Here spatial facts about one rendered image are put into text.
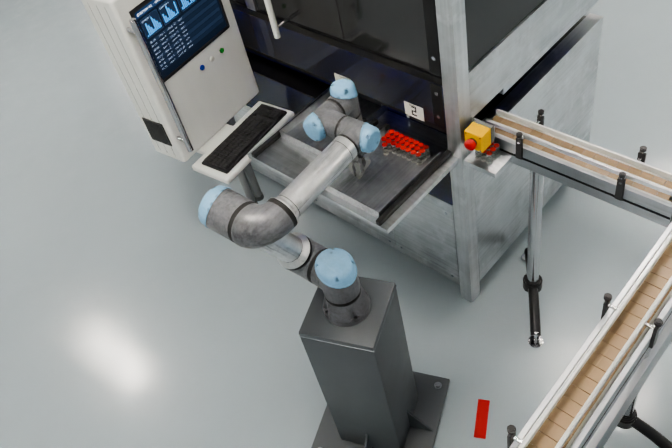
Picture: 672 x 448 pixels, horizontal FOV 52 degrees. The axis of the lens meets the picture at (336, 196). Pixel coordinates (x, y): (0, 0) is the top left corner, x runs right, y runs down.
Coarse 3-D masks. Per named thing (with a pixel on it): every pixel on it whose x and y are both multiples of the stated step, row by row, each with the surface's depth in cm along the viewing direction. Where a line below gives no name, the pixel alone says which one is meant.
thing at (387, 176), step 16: (384, 128) 255; (384, 160) 247; (400, 160) 246; (432, 160) 238; (352, 176) 244; (368, 176) 243; (384, 176) 241; (400, 176) 240; (416, 176) 234; (336, 192) 238; (352, 192) 239; (368, 192) 237; (384, 192) 236; (400, 192) 231; (368, 208) 229; (384, 208) 227
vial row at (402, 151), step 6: (384, 138) 248; (390, 144) 247; (396, 144) 245; (390, 150) 249; (396, 150) 246; (402, 150) 243; (408, 150) 242; (414, 150) 241; (402, 156) 245; (408, 156) 243; (414, 156) 241; (420, 156) 239; (414, 162) 243; (420, 162) 241
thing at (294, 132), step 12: (324, 96) 276; (312, 108) 273; (360, 108) 270; (372, 108) 269; (384, 108) 265; (300, 120) 271; (288, 132) 268; (300, 132) 267; (300, 144) 259; (312, 144) 260; (324, 144) 259
